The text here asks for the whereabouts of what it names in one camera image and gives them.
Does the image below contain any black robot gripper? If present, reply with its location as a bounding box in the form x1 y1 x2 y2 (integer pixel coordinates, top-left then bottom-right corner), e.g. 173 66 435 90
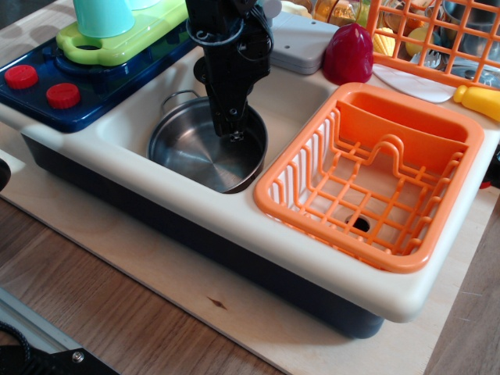
186 1 274 142

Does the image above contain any stainless steel pan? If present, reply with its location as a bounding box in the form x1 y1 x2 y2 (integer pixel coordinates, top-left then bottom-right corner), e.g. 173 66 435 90
147 90 268 194

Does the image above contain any cream toy sink unit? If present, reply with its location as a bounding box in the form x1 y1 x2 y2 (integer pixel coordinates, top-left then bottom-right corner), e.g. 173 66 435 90
1 42 499 338

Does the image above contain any orange plastic drying rack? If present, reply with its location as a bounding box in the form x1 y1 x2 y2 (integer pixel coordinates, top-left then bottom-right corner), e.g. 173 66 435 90
254 83 484 273

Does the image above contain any grey faucet base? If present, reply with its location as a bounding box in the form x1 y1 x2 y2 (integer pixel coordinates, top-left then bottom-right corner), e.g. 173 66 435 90
258 1 339 75

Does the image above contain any lime green cutting board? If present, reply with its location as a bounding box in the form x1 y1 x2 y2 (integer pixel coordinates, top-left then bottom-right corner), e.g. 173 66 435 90
56 1 188 66

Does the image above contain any dark red plastic toy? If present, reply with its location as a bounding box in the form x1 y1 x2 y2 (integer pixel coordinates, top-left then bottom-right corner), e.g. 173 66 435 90
323 23 373 85

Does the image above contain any teal plastic cup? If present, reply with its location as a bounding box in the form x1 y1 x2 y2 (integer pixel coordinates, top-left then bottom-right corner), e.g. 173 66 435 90
73 0 135 38

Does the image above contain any red stove knob right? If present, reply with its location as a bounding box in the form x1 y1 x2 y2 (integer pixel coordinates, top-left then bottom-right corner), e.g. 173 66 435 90
45 83 81 109

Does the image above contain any red stove knob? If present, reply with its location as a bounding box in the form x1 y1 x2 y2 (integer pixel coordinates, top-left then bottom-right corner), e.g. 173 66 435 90
45 83 81 109
4 65 38 90

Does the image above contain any yellow toy corn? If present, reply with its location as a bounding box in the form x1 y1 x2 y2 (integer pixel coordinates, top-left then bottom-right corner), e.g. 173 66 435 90
373 27 395 56

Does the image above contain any blue toy stove top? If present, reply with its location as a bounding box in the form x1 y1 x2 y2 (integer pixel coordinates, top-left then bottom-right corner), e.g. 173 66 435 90
1 17 194 133

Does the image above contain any white plastic plate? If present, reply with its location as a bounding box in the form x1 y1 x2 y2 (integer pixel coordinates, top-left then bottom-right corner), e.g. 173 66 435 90
373 64 455 104

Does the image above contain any red stove knob left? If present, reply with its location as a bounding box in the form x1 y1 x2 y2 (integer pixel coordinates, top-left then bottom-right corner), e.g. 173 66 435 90
4 65 38 90

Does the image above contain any light plywood board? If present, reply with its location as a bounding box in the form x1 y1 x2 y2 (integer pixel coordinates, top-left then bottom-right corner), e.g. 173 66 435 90
0 120 490 375

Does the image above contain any orange plastic basket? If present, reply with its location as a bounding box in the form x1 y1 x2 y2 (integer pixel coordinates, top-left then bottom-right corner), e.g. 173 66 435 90
366 1 499 90

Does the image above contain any yellow plastic toy handle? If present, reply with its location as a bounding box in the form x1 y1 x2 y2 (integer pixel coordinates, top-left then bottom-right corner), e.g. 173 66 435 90
452 85 499 122

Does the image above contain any black mount bracket with screw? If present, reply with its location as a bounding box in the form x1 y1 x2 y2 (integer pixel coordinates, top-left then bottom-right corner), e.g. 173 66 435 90
20 348 119 375

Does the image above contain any black cable bottom left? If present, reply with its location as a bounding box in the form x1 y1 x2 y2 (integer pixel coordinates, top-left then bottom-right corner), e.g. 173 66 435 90
0 320 32 375

